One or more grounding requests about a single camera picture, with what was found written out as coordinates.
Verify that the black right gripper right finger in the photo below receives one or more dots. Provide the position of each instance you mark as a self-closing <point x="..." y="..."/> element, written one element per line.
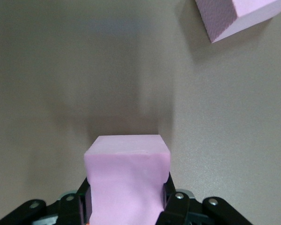
<point x="178" y="211"/>

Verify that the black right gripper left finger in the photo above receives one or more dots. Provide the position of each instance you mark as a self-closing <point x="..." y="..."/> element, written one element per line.
<point x="68" y="209"/>

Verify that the pink foam cube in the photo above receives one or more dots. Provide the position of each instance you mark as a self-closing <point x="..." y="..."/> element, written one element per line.
<point x="248" y="14"/>
<point x="126" y="182"/>

